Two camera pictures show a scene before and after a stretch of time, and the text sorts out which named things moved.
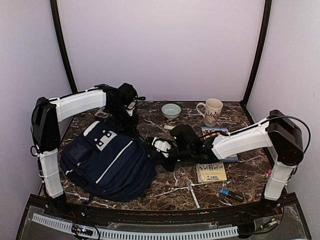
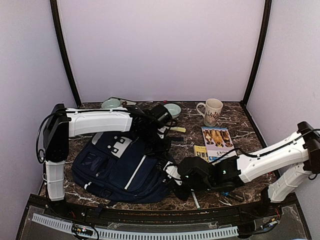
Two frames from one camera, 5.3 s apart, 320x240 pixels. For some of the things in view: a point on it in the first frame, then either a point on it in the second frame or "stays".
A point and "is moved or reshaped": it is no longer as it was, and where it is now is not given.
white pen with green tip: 190,185 stays
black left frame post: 55,14 stays
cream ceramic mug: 213,107 stays
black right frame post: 261,52 stays
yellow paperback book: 211,172 is moved or reshaped
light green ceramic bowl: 171,110 stays
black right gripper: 159,157 → 182,196
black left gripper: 130,129 → 161,151
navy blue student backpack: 107,164 is moved or reshaped
